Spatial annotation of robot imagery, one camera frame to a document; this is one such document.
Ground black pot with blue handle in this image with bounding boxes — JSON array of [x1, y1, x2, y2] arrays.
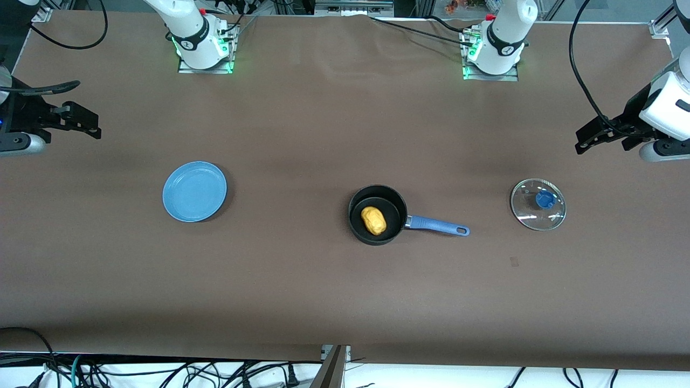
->
[[348, 185, 471, 246]]

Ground black flexible strap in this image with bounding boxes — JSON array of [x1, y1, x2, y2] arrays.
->
[[10, 80, 81, 98]]

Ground aluminium profile bar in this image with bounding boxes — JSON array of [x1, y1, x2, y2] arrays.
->
[[314, 0, 395, 17]]

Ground brown table support beam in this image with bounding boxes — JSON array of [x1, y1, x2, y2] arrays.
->
[[310, 345, 351, 388]]

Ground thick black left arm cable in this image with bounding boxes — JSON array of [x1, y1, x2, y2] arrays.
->
[[569, 0, 620, 133]]

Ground black looped floor cable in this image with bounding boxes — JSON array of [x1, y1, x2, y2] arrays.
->
[[0, 327, 61, 388]]

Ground short black table cable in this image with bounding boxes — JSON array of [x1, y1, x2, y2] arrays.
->
[[427, 15, 467, 33]]

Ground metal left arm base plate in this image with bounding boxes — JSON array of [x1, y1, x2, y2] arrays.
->
[[461, 27, 521, 81]]

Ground blue round plate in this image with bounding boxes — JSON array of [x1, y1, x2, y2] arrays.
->
[[162, 161, 228, 223]]

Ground long black table cable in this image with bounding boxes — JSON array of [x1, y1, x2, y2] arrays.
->
[[369, 15, 475, 47]]

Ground glass lid with blue knob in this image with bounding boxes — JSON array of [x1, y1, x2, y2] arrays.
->
[[510, 178, 567, 232]]

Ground yellow potato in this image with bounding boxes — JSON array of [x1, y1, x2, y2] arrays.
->
[[361, 206, 388, 236]]

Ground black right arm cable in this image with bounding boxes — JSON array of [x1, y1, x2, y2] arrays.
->
[[27, 0, 109, 51]]

